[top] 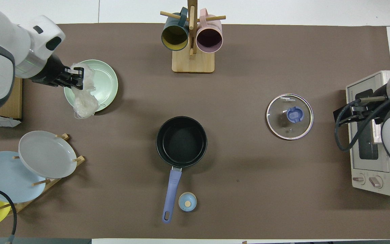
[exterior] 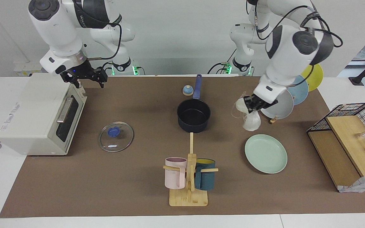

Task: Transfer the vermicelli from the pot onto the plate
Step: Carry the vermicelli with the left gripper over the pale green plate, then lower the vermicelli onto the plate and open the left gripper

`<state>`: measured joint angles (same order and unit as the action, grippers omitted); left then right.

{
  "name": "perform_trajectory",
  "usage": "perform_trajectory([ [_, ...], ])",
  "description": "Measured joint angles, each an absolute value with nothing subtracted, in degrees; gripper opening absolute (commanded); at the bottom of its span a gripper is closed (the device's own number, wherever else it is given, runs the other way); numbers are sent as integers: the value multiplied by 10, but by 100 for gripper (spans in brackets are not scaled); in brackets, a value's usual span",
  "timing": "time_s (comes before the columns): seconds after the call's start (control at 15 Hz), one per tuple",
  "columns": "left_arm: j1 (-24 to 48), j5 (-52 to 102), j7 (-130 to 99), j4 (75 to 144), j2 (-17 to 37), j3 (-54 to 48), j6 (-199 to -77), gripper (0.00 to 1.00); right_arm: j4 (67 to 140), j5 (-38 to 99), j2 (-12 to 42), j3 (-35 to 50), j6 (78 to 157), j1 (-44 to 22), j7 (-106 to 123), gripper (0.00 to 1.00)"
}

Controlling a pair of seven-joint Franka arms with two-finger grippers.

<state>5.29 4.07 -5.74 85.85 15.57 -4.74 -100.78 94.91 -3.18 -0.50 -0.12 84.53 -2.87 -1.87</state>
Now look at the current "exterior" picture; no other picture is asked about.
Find light blue plate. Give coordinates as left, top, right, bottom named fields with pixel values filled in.
left=287, top=76, right=309, bottom=105

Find dark teal mug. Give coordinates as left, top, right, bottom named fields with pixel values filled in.
left=195, top=159, right=216, bottom=191

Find light wooden board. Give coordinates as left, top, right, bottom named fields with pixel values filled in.
left=326, top=116, right=365, bottom=177

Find white power strip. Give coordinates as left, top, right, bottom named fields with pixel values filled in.
left=14, top=62, right=42, bottom=77

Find pink mug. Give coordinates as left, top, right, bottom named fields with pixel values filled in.
left=165, top=157, right=188, bottom=190

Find yellow plate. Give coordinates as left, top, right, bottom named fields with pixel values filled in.
left=301, top=64, right=323, bottom=92

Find wooden mug tree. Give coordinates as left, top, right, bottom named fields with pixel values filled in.
left=163, top=132, right=219, bottom=207

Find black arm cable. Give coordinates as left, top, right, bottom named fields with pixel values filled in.
left=246, top=0, right=343, bottom=48
left=87, top=23, right=123, bottom=61

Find black wire basket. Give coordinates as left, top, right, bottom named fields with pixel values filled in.
left=307, top=102, right=365, bottom=146

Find dark pot with purple handle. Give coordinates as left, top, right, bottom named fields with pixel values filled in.
left=177, top=74, right=211, bottom=133

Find grey plate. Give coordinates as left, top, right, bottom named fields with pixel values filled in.
left=261, top=90, right=294, bottom=120

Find dark wooden board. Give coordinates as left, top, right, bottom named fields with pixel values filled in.
left=308, top=130, right=362, bottom=189

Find white plastic bag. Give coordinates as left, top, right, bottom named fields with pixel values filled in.
left=232, top=92, right=262, bottom=132

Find beige toaster oven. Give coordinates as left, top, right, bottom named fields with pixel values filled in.
left=0, top=73, right=88, bottom=156

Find grid patterned white cloth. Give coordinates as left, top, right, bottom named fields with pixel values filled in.
left=338, top=172, right=365, bottom=193

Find glass lid with purple knob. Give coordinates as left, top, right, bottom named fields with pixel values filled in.
left=98, top=122, right=134, bottom=153

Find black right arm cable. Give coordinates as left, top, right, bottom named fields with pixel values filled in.
left=87, top=23, right=123, bottom=61

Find green plate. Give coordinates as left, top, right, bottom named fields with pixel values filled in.
left=245, top=134, right=288, bottom=174

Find brown table mat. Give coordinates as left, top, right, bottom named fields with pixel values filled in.
left=0, top=76, right=365, bottom=218

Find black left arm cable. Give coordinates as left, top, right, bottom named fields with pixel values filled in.
left=246, top=0, right=343, bottom=48

